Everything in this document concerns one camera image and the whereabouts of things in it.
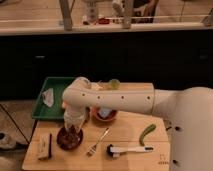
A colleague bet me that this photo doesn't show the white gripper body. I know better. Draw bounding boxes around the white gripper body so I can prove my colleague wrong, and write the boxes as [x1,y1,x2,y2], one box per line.
[64,106,87,132]

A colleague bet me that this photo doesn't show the dark purple grapes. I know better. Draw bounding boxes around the dark purple grapes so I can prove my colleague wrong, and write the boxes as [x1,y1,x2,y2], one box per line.
[62,131,79,144]

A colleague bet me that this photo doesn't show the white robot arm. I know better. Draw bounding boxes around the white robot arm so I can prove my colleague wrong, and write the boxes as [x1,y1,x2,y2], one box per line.
[62,77,213,171]

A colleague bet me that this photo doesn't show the dark purple bowl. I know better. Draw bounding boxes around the dark purple bowl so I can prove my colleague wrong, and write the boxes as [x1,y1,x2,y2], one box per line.
[57,127,83,150]

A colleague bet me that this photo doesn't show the orange bowl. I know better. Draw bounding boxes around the orange bowl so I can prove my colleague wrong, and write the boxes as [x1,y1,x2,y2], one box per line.
[91,107,117,122]

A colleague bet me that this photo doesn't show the blue white cloth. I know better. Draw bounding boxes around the blue white cloth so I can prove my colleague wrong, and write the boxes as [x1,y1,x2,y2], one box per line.
[98,108,112,118]

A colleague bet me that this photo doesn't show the crumpled white paper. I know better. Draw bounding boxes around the crumpled white paper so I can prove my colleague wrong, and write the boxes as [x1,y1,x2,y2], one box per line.
[42,88,54,107]

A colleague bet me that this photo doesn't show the green plastic tray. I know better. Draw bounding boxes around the green plastic tray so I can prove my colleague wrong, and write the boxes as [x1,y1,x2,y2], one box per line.
[32,77,75,121]

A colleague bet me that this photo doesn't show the silver fork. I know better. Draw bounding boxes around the silver fork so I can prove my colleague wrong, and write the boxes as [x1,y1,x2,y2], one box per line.
[86,127,110,157]

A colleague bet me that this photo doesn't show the white black eraser block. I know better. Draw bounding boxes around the white black eraser block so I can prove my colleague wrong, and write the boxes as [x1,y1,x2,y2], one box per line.
[37,133,52,160]

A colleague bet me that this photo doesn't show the green round fruit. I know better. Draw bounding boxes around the green round fruit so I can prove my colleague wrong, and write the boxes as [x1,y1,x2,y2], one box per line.
[109,79,120,90]

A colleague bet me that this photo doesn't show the black white brush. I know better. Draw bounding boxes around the black white brush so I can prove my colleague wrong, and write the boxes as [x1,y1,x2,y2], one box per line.
[107,144,153,158]

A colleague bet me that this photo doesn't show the green chili pepper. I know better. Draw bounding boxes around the green chili pepper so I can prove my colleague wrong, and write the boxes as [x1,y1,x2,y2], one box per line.
[139,124,156,146]

